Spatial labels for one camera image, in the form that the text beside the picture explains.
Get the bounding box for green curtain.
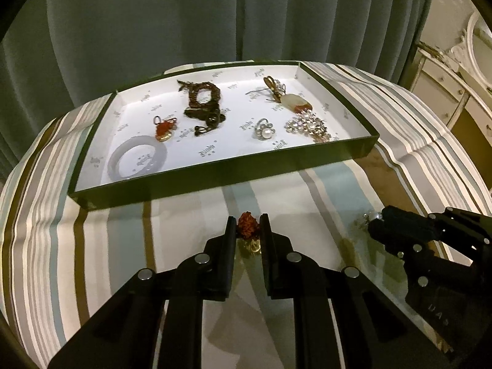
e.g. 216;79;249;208
0;0;437;172

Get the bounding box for large crystal brooch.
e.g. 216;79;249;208
284;109;333;144

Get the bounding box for striped tablecloth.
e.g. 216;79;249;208
0;60;492;369

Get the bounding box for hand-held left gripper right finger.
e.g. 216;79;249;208
259;213;451;369

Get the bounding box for white jade bangle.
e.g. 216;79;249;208
108;137;169;181

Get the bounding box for white ornate dresser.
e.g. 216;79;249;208
411;11;492;147

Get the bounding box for small crystal pearl brooch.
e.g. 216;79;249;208
355;211;385;233

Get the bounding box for silver pearl ring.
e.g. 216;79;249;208
252;118;275;141

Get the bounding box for green box with white lining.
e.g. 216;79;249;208
68;60;381;212

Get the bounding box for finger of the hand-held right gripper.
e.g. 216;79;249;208
380;205;492;247
368;218;436;287

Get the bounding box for jade pendant with knotted cord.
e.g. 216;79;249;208
246;76;312;115

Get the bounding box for brown beaded necklace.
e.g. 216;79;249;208
176;79;228;137

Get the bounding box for red knotted gold charm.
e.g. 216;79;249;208
153;115;178;143
236;211;264;255

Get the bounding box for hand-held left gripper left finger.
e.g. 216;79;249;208
48;216;237;369

